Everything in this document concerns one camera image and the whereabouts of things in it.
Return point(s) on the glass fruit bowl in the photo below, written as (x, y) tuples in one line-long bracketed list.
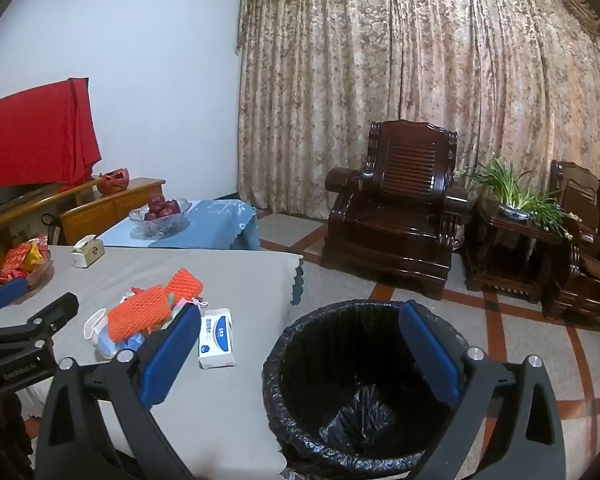
[(155, 227)]

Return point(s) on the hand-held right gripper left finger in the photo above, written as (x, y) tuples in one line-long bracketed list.
[(172, 355)]

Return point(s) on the green potted plant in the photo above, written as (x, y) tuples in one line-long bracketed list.
[(515, 195)]

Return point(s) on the beige tissue box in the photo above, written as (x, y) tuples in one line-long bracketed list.
[(91, 252)]

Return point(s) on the red cloth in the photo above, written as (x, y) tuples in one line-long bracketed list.
[(30, 145)]

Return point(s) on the small orange foam net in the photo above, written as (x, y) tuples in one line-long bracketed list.
[(185, 282)]

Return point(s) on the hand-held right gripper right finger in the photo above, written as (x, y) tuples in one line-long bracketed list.
[(430, 355)]

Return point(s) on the wooden television cabinet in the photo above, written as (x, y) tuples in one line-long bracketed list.
[(95, 212)]

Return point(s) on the dark wooden armchair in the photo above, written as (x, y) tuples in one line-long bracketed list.
[(395, 220), (580, 280)]

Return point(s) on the blue tablecloth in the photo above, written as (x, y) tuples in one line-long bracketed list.
[(215, 225)]

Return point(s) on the dark wooden side table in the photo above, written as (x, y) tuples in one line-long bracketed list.
[(505, 255)]

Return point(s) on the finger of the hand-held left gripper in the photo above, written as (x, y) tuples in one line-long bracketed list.
[(55, 315), (7, 292)]

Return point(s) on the black television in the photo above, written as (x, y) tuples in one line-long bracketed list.
[(5, 200)]

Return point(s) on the beige patterned curtain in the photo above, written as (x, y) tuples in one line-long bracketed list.
[(380, 60)]

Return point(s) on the bin with black bag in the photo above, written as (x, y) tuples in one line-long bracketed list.
[(340, 350)]

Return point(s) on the pile of red snack packets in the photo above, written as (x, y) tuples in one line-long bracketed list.
[(20, 260)]

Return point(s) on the glass snack tray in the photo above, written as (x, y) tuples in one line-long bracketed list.
[(42, 272)]

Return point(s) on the large orange foam net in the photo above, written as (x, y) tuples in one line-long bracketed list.
[(137, 312)]

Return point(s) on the pale pink bag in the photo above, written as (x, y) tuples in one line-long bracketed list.
[(190, 305)]

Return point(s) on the red apple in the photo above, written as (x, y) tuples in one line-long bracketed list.
[(155, 203), (151, 216), (172, 206)]

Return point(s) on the green wrapper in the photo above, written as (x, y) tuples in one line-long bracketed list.
[(171, 301)]

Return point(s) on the red plastic bag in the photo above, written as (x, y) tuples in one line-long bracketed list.
[(112, 182)]

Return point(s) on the white and blue box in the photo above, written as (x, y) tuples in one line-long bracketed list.
[(215, 340)]

